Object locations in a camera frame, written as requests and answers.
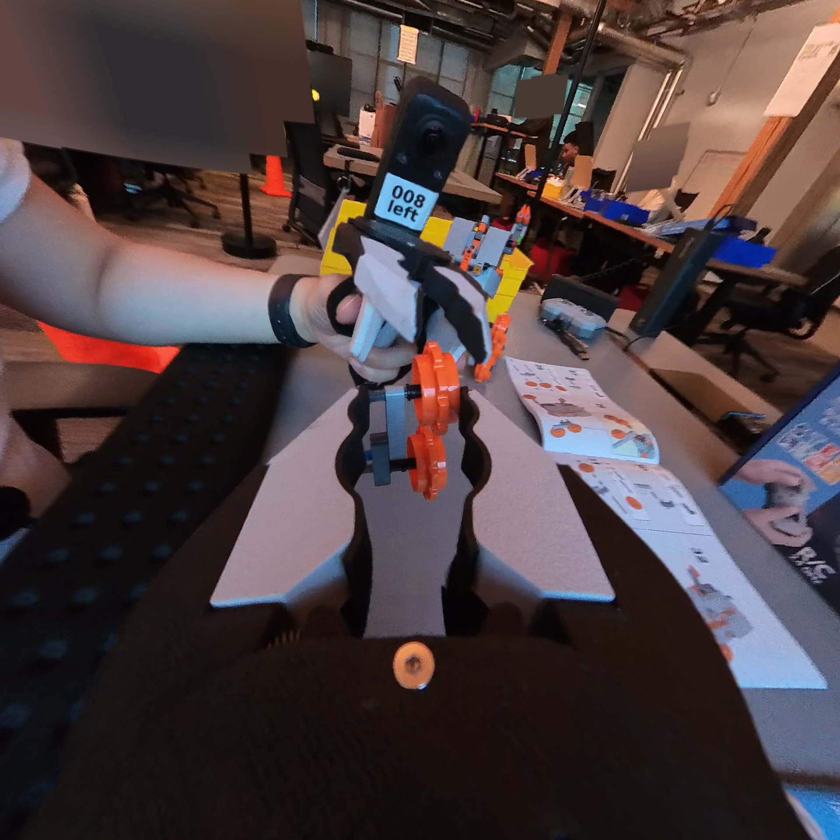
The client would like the yellow plastic bin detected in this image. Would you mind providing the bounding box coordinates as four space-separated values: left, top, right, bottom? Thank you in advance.
319 199 534 322

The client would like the orange wheel grey beam assembly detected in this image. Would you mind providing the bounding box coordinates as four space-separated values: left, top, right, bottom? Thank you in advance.
363 341 463 501

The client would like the orange floor object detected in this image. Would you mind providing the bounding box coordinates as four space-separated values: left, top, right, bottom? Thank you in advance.
39 322 181 375

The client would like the grey orange toy robot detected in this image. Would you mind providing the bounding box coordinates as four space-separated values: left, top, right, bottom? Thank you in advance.
443 205 532 385

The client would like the person's left forearm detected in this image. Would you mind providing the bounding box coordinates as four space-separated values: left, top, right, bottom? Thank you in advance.
79 236 280 345

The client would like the blue robot kit box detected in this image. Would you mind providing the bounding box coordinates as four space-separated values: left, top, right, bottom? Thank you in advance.
718 381 840 608

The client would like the black slim computer tower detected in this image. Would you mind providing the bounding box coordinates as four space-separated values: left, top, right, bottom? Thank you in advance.
629 226 723 337

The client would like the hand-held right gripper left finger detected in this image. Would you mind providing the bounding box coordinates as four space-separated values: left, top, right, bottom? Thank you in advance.
210 387 375 637

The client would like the black flat power box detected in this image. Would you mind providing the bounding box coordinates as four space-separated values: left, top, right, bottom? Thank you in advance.
543 274 618 322

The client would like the grey toy remote controller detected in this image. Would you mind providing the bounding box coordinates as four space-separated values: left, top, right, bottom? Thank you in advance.
539 297 608 340

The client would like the black office chair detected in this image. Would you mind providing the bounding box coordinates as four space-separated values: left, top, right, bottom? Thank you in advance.
722 246 840 382

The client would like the paper notice on wooden post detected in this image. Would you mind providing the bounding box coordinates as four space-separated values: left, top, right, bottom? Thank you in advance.
764 23 840 119

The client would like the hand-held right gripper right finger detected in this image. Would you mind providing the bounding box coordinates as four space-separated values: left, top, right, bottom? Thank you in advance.
446 387 616 637

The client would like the orange traffic cone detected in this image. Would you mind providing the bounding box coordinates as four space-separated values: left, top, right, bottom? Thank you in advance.
260 154 293 199

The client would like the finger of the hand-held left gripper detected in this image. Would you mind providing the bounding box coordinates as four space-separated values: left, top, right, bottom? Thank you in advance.
435 266 494 370
353 236 422 343

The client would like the blue storage bin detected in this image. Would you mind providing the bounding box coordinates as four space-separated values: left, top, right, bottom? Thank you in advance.
712 236 775 266
584 197 651 224

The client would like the wall whiteboard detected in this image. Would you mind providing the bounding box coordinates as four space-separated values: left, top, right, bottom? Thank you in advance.
679 151 729 198

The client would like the adjacent grey desk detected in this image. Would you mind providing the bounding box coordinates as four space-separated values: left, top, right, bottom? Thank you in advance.
607 308 785 454

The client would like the person's left hand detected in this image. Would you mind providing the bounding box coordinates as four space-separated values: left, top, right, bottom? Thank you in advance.
292 272 422 385

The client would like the open white instruction booklet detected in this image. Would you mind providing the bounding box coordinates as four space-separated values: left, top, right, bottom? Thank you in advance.
505 356 828 690

